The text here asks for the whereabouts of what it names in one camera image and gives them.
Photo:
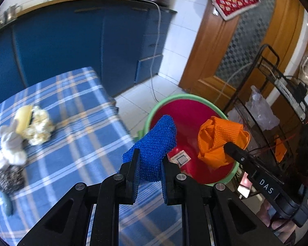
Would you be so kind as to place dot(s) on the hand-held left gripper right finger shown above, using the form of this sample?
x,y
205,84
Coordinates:
x,y
165,184

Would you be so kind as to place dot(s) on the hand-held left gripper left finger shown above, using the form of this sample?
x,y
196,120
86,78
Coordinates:
x,y
135,176

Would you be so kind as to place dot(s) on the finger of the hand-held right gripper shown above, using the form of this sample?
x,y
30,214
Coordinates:
x,y
237,152

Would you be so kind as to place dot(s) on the orange mesh cloth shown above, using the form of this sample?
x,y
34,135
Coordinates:
x,y
215,138

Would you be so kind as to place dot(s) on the blue mesh cloth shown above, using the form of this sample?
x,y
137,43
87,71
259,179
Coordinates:
x,y
156,143

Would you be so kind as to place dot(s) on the red bucket with green rim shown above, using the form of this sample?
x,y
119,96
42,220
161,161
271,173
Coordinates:
x,y
190,112

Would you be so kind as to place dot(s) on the person's right hand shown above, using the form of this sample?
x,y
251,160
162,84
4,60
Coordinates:
x,y
265,214

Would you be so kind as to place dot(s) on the pink packet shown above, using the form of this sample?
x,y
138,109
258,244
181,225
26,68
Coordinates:
x,y
246,187

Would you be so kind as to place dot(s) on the black metal rack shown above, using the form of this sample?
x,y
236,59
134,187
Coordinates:
x,y
259,143

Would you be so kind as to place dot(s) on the orange plastic piece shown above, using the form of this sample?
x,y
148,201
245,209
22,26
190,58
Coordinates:
x,y
281,150

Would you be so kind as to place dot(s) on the clear plastic bag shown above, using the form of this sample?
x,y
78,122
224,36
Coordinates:
x,y
261,110

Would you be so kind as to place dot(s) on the blue plaid tablecloth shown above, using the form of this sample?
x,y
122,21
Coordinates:
x,y
79,133

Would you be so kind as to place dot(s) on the white power strip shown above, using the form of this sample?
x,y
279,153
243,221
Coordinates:
x,y
286,92

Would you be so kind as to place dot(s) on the wooden door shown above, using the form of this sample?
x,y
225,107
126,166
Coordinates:
x,y
202,64

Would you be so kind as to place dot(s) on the cream fluffy cloth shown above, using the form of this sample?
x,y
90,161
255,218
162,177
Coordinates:
x,y
39,128

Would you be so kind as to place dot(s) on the yellow sponge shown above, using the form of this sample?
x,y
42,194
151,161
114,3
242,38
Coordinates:
x,y
24,117

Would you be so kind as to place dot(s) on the steel wool scrubber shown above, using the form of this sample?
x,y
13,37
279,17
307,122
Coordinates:
x,y
9,179

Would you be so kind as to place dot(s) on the crumpled white glove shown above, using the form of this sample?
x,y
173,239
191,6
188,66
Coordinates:
x,y
11,146

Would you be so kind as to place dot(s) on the blue base cabinets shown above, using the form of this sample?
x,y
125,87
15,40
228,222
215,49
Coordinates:
x,y
66,38

